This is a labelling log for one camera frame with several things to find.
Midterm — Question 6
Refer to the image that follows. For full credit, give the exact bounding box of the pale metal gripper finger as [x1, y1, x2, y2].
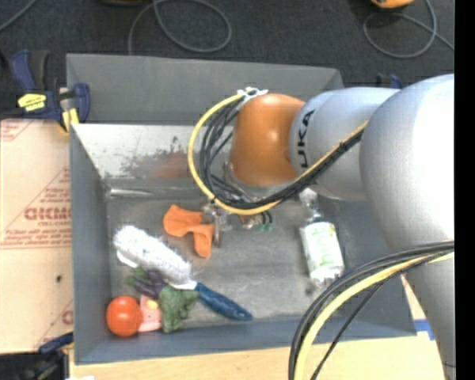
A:
[200, 203, 217, 225]
[212, 213, 233, 249]

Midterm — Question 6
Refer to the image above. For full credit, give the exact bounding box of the orange cloth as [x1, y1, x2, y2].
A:
[162, 203, 216, 260]

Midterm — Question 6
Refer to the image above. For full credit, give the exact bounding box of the purple toy vegetable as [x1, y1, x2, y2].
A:
[125, 268, 168, 298]

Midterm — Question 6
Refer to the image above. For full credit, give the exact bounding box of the green toy vegetable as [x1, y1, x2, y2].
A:
[158, 284, 200, 334]

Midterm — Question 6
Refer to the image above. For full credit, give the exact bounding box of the clear plastic bottle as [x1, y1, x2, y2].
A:
[298, 188, 347, 289]

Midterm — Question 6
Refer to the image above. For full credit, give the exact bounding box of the pink toy figure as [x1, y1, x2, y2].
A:
[137, 294, 164, 334]

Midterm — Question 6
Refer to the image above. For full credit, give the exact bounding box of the orange ball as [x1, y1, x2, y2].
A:
[104, 295, 144, 338]

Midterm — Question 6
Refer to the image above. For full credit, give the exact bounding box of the grey metal bin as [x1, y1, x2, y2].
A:
[66, 53, 419, 366]

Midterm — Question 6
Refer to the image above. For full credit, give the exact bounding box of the brown cardboard board red print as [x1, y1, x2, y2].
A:
[0, 117, 74, 355]

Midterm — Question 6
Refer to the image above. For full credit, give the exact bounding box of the white brush with blue handle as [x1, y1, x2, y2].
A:
[112, 224, 254, 323]

